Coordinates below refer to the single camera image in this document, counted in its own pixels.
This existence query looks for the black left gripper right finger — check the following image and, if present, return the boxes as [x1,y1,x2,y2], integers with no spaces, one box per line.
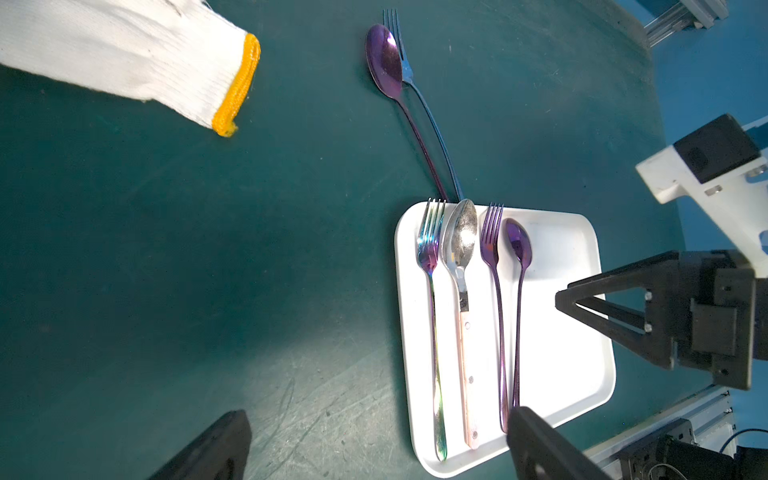
[507,406,609,480]

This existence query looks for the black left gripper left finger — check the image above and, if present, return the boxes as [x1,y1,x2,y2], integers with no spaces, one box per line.
[150,410,252,480]

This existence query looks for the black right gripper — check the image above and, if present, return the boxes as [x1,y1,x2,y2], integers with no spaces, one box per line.
[555,250,767,390]

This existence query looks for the purple spoon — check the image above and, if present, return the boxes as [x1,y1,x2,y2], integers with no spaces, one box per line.
[365,24,448,200]
[505,219,532,407]

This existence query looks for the purple fork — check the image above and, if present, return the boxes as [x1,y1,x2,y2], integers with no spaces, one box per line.
[480,204,509,433]

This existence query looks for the silver spoon pink handle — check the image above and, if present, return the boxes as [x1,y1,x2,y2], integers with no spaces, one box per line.
[441,199,479,450]

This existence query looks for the rainbow iridescent fork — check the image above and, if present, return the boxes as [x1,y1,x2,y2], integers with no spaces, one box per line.
[416,199,448,462]

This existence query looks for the blue iridescent fork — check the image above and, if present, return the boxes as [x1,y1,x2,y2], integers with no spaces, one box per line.
[382,8,465,200]

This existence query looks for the white plastic tray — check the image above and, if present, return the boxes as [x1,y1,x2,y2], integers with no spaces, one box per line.
[394,202,616,478]

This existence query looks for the white knit glove yellow cuff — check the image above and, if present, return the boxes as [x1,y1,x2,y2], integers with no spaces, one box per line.
[1,1,261,137]

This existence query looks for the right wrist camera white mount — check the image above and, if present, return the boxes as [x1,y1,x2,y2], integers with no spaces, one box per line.
[636,114,767,278]

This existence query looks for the right side table rail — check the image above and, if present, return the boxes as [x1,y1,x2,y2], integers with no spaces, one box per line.
[644,0,729,48]

